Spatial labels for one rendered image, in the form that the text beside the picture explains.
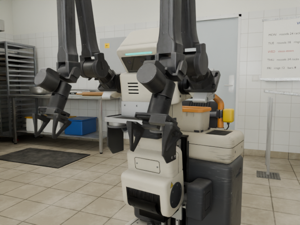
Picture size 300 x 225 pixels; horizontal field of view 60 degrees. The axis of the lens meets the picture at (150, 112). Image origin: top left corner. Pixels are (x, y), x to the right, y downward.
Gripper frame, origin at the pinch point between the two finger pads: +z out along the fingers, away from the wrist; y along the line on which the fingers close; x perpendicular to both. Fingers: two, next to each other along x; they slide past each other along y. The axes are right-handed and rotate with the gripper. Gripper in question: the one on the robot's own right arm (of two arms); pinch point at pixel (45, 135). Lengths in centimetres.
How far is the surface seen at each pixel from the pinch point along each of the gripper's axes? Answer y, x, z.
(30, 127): -351, 216, -47
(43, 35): -382, 191, -229
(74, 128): -256, 231, -58
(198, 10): -82, 239, -266
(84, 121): -243, 236, -73
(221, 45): -49, 271, -222
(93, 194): -99, 144, 25
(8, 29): -460, 160, -231
